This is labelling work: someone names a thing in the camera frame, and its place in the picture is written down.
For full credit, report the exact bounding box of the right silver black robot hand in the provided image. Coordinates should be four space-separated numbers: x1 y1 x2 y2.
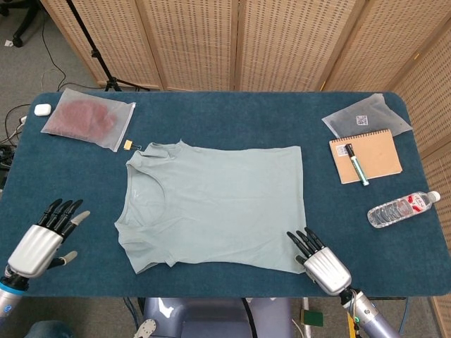
286 227 353 296

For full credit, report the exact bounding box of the blue table mat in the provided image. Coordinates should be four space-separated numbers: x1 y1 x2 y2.
0 91 441 299

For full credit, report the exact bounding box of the frosted bag with red cloth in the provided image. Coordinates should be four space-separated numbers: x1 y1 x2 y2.
40 87 137 153

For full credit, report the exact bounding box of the black green marker pen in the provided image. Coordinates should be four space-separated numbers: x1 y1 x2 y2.
344 143 370 187

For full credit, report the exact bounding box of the white metal bracket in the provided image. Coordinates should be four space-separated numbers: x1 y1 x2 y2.
132 318 157 338

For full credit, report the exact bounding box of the wooden wicker folding screen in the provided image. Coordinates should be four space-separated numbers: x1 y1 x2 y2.
40 0 451 338

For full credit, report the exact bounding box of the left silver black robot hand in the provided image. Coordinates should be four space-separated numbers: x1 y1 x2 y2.
6 199 91 280

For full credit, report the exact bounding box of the light green T-shirt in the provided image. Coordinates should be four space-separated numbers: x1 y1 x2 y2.
113 139 307 275

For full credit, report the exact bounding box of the blue-grey robot torso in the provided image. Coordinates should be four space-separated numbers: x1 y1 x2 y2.
142 297 293 338

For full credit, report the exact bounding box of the person's blue jeans leg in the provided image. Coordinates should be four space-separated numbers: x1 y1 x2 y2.
25 320 75 338

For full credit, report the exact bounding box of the kraft spiral notebook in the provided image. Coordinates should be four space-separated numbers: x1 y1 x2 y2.
328 128 404 184

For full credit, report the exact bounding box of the black tripod stand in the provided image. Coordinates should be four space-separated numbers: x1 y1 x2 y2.
65 0 151 92

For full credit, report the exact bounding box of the black office chair base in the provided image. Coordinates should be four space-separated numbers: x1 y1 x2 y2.
0 0 39 49

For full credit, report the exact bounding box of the clear plastic water bottle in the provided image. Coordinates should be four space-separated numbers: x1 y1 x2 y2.
367 191 442 229

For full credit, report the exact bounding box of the green block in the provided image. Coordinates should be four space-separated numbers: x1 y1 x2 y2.
299 309 324 328

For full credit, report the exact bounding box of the frosted bag with QR label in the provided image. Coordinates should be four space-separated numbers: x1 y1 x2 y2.
321 92 413 139

